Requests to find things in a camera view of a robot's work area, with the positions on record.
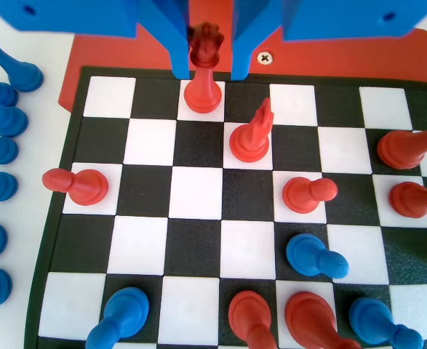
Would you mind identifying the red chess bishop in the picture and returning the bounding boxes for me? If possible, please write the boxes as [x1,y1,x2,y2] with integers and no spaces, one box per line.
[284,290,362,349]

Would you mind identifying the blue chess rook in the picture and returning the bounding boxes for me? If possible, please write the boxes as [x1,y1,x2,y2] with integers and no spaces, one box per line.
[0,76,20,108]

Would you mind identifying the red chess king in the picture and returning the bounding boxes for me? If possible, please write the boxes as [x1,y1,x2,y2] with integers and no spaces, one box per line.
[376,123,427,170]

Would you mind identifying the blue chess pawn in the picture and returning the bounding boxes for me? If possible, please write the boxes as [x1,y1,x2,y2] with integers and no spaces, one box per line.
[0,172,20,203]
[85,286,151,349]
[285,233,350,280]
[348,297,424,349]

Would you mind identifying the red chess pawn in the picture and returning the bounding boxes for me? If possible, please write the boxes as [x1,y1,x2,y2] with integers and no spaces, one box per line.
[228,290,278,349]
[388,181,427,219]
[282,177,338,214]
[41,168,109,206]

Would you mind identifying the chessboard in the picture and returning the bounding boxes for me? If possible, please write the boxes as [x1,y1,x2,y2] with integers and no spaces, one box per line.
[23,65,427,349]

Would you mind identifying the blue chess queen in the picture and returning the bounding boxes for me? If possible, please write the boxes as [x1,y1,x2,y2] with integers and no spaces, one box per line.
[0,25,45,94]

